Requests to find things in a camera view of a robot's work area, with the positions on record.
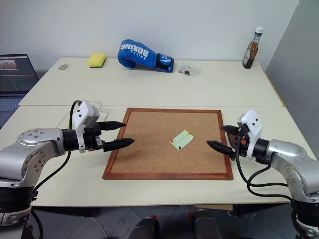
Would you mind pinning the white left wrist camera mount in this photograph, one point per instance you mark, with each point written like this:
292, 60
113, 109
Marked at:
83, 112

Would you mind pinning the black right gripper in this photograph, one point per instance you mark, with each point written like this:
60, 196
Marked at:
243, 147

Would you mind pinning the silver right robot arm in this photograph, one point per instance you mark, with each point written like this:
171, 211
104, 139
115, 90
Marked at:
289, 156

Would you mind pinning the wooden framed cork board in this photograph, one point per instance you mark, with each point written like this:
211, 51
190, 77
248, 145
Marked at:
154, 154

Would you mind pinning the dark rounded shape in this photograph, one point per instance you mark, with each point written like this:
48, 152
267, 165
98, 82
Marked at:
147, 229
207, 225

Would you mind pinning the blue boxing glove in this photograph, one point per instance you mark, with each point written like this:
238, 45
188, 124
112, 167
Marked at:
134, 53

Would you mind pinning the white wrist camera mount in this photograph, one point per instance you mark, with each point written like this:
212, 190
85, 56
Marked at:
254, 124
83, 112

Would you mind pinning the light green paper note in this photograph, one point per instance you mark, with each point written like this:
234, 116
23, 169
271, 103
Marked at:
183, 139

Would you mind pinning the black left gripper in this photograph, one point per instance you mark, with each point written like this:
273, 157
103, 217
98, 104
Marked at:
91, 140

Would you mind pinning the small grey oval object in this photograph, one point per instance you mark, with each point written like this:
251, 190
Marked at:
63, 67

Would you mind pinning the brown sauce bottle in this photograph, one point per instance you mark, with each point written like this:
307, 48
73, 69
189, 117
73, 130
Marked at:
250, 52

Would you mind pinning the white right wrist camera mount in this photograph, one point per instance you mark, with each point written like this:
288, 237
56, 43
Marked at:
254, 124

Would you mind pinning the dark laptop computer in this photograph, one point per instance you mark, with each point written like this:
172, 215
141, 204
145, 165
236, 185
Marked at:
15, 74

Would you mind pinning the yellow green sponge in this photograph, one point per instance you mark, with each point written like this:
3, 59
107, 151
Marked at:
96, 59

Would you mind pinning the small clear plastic box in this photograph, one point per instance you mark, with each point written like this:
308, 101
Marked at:
190, 70

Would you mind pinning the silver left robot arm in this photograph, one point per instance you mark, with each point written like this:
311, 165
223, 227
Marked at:
37, 145

